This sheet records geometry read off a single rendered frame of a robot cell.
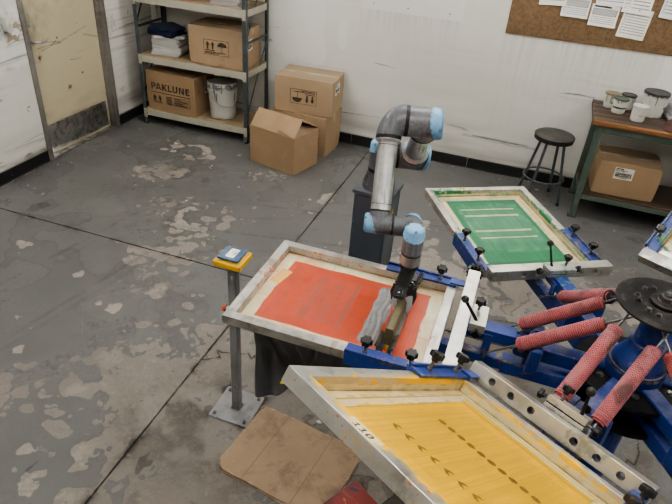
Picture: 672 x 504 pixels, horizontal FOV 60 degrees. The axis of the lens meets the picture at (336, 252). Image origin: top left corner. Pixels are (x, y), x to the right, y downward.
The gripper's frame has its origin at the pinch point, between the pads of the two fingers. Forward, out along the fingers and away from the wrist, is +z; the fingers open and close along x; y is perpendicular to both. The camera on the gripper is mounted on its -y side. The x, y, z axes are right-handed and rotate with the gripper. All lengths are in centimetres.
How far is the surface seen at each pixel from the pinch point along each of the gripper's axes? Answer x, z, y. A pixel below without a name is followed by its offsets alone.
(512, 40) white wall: -4, -31, 380
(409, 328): -4.9, 5.3, -2.8
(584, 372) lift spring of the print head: -63, -15, -26
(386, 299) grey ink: 7.9, 4.7, 10.5
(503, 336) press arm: -38.7, -2.3, -2.6
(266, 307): 50, 5, -14
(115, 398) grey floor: 139, 101, -5
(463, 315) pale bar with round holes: -23.2, -3.3, 2.3
